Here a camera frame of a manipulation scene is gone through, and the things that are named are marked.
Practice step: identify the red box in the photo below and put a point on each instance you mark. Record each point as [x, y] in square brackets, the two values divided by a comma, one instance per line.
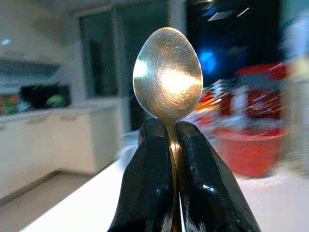
[262, 91]

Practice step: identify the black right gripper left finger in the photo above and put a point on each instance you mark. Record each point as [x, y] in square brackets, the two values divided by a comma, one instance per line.
[147, 174]

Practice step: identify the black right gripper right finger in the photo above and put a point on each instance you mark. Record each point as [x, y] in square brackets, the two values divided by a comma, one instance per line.
[205, 183]

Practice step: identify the silver metal spoon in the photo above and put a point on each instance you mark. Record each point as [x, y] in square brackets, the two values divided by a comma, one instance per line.
[166, 72]

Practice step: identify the red plastic bowl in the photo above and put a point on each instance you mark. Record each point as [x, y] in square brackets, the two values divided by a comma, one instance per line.
[248, 152]

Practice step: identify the white kitchen cabinet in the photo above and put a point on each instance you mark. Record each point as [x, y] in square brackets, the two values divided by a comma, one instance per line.
[58, 142]

